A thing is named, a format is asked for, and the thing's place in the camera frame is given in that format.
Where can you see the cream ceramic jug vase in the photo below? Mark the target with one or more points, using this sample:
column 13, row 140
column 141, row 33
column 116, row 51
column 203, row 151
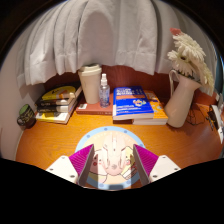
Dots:
column 181, row 103

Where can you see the blue book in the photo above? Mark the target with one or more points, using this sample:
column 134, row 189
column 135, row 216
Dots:
column 131, row 101

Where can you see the clear spray bottle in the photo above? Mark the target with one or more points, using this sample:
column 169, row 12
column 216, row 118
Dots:
column 104, row 95

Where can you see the white flower bouquet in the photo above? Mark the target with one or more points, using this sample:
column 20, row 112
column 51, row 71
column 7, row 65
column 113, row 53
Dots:
column 191, row 56

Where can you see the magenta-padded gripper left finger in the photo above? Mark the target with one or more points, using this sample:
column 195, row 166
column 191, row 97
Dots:
column 61, row 166

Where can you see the yellow and black book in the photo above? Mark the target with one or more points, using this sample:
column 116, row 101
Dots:
column 60, row 92

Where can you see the pink computer mouse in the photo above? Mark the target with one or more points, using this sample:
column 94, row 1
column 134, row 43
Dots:
column 114, row 155

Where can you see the cream lidded travel cup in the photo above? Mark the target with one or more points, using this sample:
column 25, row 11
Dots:
column 90, row 85

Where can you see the orange book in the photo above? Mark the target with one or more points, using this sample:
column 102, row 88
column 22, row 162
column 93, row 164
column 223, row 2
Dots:
column 159, row 111

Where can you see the reddish brown book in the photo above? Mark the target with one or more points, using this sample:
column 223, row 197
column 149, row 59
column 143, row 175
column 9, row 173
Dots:
column 91, row 108

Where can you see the dark green mug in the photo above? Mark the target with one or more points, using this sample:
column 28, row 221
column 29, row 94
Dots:
column 26, row 116

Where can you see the white curtain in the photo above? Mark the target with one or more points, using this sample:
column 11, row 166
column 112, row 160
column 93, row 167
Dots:
column 113, row 33

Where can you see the white flat device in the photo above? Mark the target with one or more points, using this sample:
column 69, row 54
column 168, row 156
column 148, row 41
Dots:
column 218, row 121

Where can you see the yellow and white book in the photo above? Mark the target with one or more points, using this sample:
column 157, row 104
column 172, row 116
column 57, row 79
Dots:
column 53, row 116

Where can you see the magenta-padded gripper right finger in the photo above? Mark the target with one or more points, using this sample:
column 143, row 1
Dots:
column 165, row 165

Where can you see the round light blue mouse pad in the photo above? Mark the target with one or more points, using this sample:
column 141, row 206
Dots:
column 110, row 131

